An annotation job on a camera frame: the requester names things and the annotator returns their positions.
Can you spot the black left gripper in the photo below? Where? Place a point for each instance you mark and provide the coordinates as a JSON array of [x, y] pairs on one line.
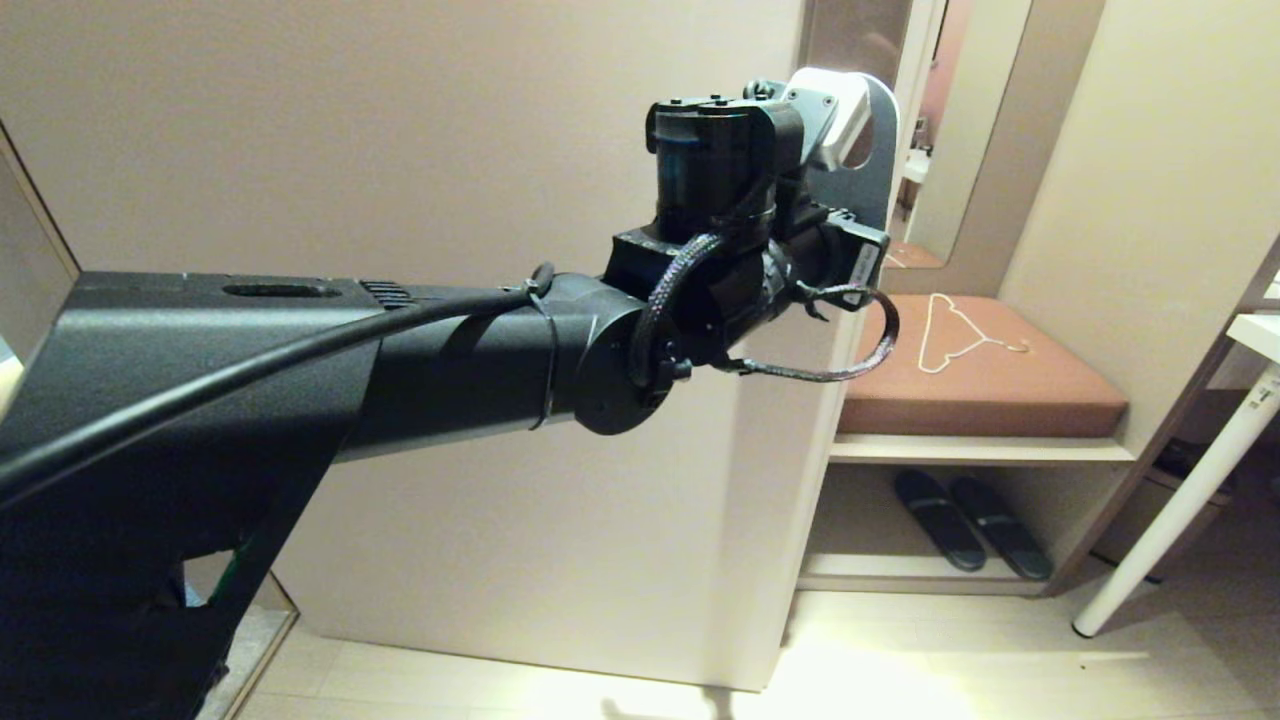
[[840, 260]]

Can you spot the grey do-not-disturb door sign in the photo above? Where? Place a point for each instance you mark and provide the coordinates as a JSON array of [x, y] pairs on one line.
[[865, 195]]

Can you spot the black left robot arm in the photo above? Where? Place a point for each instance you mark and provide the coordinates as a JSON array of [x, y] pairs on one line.
[[200, 400]]

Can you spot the beige room door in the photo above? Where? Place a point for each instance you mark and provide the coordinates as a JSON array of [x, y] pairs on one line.
[[400, 150]]

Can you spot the grey marble door threshold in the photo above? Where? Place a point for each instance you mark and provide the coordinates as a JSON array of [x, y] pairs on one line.
[[255, 650]]

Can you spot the brown leather bench cushion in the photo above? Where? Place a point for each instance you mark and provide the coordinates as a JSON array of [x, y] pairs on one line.
[[980, 400]]

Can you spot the beige wooden bench shelf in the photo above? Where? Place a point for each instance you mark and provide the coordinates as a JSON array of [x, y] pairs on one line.
[[980, 451]]

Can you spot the black slipper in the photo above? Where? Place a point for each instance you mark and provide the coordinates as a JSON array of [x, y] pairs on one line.
[[940, 525], [1005, 535]]

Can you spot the white table leg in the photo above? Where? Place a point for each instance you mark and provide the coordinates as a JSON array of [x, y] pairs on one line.
[[1170, 520]]

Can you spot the white table top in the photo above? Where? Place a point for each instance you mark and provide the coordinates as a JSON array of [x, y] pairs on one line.
[[1260, 335]]

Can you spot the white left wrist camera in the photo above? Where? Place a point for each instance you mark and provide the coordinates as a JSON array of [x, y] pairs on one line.
[[840, 110]]

